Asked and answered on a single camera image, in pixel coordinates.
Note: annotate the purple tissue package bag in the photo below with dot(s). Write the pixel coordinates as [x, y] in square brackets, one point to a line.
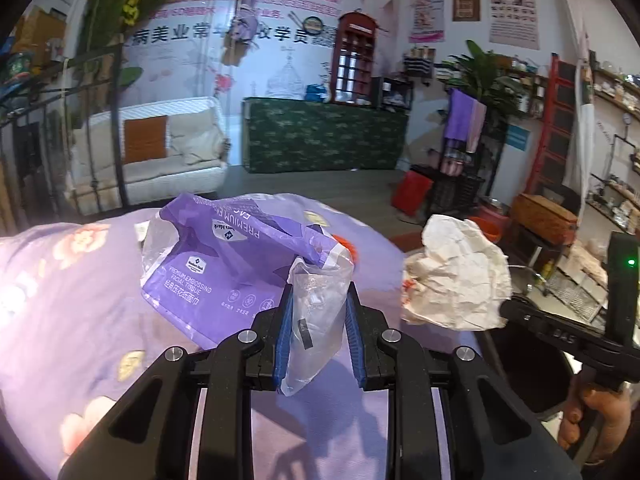
[209, 266]

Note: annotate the person's right hand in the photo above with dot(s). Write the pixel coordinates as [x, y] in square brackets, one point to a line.
[611, 410]

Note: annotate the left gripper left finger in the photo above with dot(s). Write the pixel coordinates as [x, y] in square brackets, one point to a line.
[189, 413]

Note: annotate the black iron railing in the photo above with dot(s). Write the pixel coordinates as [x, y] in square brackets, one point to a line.
[39, 115]

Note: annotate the red ladder shelf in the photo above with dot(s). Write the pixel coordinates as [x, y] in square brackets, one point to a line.
[558, 119]

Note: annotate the purple floral tablecloth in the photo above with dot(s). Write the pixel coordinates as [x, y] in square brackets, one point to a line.
[76, 333]

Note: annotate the clear plastic bag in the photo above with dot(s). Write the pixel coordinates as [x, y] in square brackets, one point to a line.
[318, 318]

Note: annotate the orange plastic bucket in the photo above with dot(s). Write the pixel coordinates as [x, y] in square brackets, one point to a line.
[490, 230]

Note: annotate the white paper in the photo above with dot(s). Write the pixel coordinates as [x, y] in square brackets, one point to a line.
[458, 280]

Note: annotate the orange brown cushion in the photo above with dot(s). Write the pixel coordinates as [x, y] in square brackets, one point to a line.
[145, 139]

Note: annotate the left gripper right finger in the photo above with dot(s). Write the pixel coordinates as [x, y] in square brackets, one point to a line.
[449, 414]

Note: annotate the red telephone booth cabinet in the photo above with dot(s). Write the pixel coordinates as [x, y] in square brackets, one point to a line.
[352, 60]

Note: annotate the purple hanging towel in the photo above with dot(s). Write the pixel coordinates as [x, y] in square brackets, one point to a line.
[459, 117]

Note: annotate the black metal towel rack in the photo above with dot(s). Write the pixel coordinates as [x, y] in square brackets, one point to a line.
[459, 178]

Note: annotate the red paper bag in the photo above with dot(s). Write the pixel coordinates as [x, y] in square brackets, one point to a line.
[410, 193]

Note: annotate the brown patterned stool cushion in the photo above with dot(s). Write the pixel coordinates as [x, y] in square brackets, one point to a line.
[548, 220]

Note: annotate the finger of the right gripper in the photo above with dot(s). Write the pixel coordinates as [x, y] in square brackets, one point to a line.
[574, 338]

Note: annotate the green patterned counter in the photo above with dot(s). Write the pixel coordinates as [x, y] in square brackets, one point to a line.
[281, 135]

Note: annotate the white swing sofa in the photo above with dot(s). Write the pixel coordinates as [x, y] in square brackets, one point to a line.
[196, 160]

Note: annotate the pink hanging towel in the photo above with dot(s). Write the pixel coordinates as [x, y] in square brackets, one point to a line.
[476, 124]

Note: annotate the green potted plant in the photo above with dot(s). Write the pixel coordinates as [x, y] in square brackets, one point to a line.
[478, 75]

